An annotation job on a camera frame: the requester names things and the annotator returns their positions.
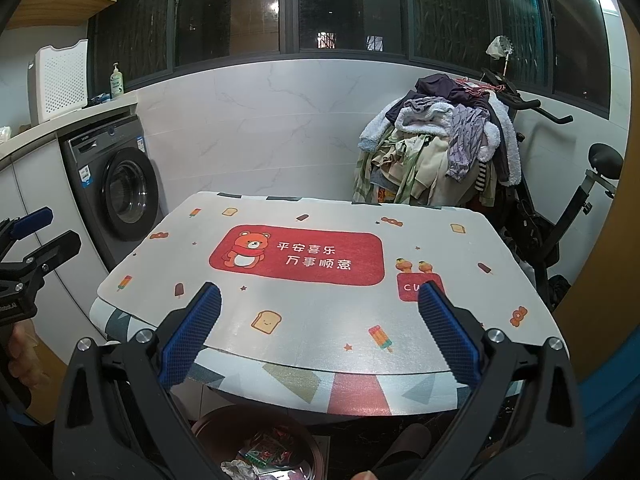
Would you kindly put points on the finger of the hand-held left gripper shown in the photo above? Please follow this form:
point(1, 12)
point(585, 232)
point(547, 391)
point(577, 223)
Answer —
point(60, 247)
point(32, 221)

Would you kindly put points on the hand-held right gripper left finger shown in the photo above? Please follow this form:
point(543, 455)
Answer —
point(192, 325)

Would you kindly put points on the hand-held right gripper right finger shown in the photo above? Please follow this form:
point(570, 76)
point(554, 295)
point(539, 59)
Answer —
point(447, 325)

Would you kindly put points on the brown trash bin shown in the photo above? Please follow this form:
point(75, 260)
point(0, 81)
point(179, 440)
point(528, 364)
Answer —
point(220, 425)

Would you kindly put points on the person's left hand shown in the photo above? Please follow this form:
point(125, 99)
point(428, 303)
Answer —
point(25, 355)

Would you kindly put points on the grey washing machine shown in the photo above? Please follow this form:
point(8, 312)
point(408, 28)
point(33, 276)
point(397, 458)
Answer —
point(127, 195)

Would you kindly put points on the white crumpled bag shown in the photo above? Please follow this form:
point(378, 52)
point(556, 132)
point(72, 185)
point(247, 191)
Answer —
point(5, 134)

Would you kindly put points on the geometric patterned tablecloth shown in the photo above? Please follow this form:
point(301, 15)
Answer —
point(290, 382)

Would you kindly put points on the printed table mat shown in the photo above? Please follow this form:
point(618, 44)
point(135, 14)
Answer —
point(310, 310)

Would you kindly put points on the dark slipper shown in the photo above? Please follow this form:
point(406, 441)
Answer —
point(405, 442)

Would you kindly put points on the blue tissue pack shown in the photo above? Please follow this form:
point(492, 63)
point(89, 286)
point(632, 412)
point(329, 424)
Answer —
point(100, 99)

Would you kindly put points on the white laundry basket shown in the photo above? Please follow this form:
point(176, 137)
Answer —
point(62, 80)

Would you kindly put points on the pump soap bottle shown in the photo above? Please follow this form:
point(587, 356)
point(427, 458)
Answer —
point(117, 87)

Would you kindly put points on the wooden door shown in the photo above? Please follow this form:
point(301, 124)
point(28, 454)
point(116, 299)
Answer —
point(605, 285)

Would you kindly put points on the black exercise bike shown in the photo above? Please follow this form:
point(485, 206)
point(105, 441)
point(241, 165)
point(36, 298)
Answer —
point(580, 210)

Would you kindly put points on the pile of clothes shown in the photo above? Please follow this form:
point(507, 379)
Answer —
point(435, 150)

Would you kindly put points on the blue cloth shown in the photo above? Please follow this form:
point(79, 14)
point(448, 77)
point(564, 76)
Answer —
point(607, 400)

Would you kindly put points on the small white cloth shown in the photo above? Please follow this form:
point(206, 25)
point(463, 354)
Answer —
point(497, 49)

